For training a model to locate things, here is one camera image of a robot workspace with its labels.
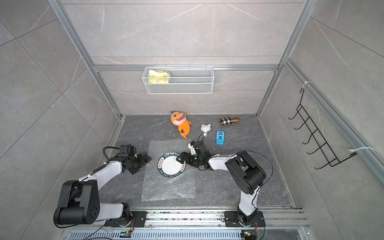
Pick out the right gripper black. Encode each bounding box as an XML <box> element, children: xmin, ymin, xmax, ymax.
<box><xmin>177</xmin><ymin>152</ymin><xmax>204</xmax><ymax>167</ymax></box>

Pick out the green rimmed white dinner plate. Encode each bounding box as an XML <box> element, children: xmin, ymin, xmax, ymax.
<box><xmin>158</xmin><ymin>152</ymin><xmax>186</xmax><ymax>178</ymax></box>

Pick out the clear bubble wrap sheet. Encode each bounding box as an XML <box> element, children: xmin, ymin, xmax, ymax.
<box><xmin>142</xmin><ymin>139</ymin><xmax>196</xmax><ymax>202</ymax></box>

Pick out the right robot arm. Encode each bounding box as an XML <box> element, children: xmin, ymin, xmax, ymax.
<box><xmin>177</xmin><ymin>140</ymin><xmax>270</xmax><ymax>228</ymax></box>

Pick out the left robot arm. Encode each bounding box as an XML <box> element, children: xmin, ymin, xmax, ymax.
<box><xmin>53</xmin><ymin>145</ymin><xmax>152</xmax><ymax>229</ymax></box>

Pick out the small white figurine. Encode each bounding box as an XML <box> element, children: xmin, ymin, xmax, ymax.
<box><xmin>201</xmin><ymin>124</ymin><xmax>211</xmax><ymax>137</ymax></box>

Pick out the orange shark plush toy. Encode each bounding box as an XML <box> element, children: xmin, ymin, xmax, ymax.
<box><xmin>171</xmin><ymin>111</ymin><xmax>192</xmax><ymax>139</ymax></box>

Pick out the blue toy car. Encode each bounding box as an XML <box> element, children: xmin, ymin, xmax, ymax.
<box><xmin>216</xmin><ymin>131</ymin><xmax>225</xmax><ymax>146</ymax></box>

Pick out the plaid brown pouch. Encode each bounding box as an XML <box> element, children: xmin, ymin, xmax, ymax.
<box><xmin>219</xmin><ymin>117</ymin><xmax>240</xmax><ymax>125</ymax></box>

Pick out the yellow white cloth in basket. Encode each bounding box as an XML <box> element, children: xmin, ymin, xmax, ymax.
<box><xmin>148</xmin><ymin>70</ymin><xmax>171</xmax><ymax>85</ymax></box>

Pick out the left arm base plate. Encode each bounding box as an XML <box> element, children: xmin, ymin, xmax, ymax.
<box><xmin>105</xmin><ymin>211</ymin><xmax>148</xmax><ymax>228</ymax></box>

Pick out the aluminium mounting rail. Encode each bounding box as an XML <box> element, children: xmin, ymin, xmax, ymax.
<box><xmin>55</xmin><ymin>207</ymin><xmax>314</xmax><ymax>240</ymax></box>

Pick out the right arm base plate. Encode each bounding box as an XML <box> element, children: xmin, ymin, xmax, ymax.
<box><xmin>222</xmin><ymin>210</ymin><xmax>266</xmax><ymax>228</ymax></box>

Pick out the white wire mesh basket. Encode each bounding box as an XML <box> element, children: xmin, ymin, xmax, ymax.
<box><xmin>142</xmin><ymin>67</ymin><xmax>215</xmax><ymax>95</ymax></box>

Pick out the black wire hook rack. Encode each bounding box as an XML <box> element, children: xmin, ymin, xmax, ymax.
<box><xmin>288</xmin><ymin>89</ymin><xmax>357</xmax><ymax>170</ymax></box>

